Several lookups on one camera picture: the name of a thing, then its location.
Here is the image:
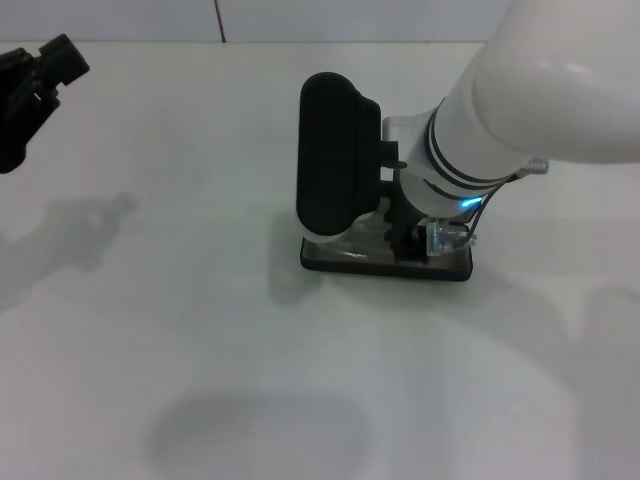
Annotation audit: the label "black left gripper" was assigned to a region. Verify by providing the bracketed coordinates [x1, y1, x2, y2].
[0, 33, 92, 175]

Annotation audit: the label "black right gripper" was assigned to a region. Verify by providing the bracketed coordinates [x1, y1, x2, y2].
[391, 197, 428, 262]

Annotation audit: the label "clear white glasses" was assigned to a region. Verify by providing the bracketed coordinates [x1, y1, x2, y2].
[319, 198, 482, 262]

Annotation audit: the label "black glasses case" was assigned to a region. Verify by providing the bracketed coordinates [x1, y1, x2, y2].
[298, 233, 474, 285]

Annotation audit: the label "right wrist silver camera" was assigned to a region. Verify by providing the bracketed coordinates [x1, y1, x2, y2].
[294, 72, 382, 245]

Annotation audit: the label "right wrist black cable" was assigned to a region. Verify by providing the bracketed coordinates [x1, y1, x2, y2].
[468, 157, 550, 240]

